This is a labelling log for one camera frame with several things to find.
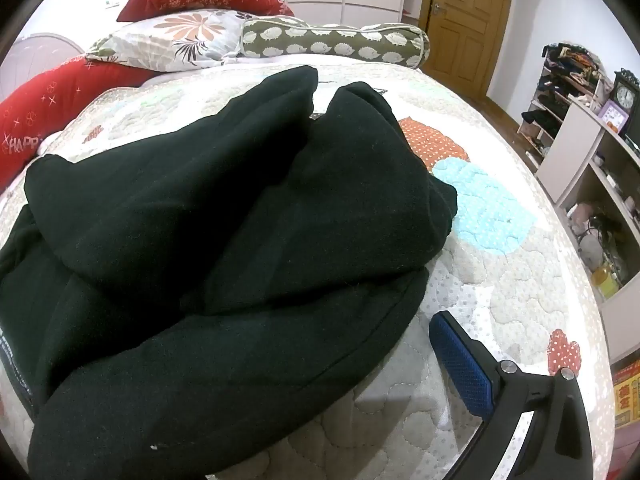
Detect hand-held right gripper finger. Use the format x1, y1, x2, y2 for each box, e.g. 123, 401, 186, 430
429, 310, 593, 480

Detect black pants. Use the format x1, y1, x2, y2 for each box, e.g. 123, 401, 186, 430
0, 66, 458, 480

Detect heart-patterned quilt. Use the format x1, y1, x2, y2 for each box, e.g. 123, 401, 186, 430
0, 55, 616, 480

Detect yellow bottle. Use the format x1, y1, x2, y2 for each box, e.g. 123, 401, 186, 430
592, 260, 621, 301

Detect yellow and red carton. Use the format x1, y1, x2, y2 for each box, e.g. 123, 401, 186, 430
612, 362, 640, 428

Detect grey TV cabinet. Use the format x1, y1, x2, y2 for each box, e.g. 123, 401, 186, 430
535, 95, 640, 361

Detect shoe rack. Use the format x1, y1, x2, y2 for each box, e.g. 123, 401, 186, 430
517, 42, 613, 161

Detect dark mantel clock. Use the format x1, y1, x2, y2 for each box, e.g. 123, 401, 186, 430
612, 67, 640, 111

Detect wooden door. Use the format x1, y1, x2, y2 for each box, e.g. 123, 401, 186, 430
425, 0, 516, 98

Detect olive hedgehog-print bolster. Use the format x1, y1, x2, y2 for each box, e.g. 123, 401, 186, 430
241, 16, 431, 70

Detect white floral pillow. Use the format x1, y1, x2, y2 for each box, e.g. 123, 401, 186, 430
85, 9, 261, 73

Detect red pillow with white lettering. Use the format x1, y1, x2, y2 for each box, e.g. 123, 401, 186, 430
0, 57, 156, 193

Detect white fan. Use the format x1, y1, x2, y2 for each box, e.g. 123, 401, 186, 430
10, 32, 87, 76

